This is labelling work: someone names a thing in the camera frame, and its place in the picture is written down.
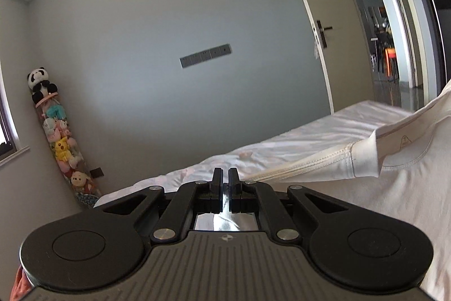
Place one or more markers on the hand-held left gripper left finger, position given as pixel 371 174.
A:
pixel 216 181

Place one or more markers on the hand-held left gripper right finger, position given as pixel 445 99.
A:
pixel 234 181

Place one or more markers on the white T-shirt beige collar tape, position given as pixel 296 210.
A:
pixel 405 198

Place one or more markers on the bed with pink-dotted sheet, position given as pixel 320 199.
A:
pixel 282 146

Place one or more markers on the clear tube of plush toys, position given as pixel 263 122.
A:
pixel 65 146

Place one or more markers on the cream door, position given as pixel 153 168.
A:
pixel 334 22

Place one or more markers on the orange chair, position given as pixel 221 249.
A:
pixel 389 57

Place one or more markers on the panda plush toy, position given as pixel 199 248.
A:
pixel 40 80

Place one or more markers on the window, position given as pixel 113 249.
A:
pixel 5 131

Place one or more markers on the orange cloth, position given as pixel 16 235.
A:
pixel 17 287

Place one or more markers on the black wall socket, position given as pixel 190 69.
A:
pixel 97 173

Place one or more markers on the grey wall switch panel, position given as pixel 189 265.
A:
pixel 206 55

